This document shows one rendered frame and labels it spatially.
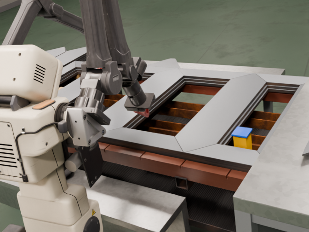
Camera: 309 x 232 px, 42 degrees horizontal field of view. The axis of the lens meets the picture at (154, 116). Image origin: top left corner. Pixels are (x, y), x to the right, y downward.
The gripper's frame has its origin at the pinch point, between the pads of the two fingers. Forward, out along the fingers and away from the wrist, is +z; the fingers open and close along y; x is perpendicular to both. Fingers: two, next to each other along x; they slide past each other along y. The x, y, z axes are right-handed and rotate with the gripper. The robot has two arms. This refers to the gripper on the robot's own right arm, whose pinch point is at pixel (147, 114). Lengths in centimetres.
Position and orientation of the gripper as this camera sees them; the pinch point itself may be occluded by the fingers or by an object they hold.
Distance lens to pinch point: 150.8
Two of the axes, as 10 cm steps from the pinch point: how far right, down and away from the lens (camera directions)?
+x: -2.9, 8.1, -5.0
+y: -9.0, -0.6, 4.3
